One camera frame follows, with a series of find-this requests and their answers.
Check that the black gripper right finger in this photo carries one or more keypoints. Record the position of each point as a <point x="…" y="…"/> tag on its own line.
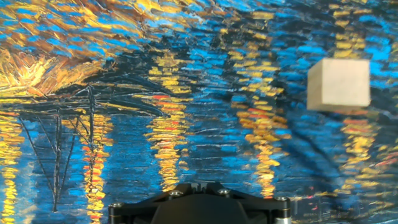
<point x="270" y="211"/>

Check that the blue starry night tablecloth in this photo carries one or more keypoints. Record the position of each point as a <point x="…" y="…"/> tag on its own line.
<point x="186" y="124"/>

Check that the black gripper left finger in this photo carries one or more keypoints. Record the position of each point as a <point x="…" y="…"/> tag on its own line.
<point x="130" y="213"/>

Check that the small wooden cube block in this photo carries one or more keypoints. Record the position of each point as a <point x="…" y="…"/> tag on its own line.
<point x="339" y="85"/>

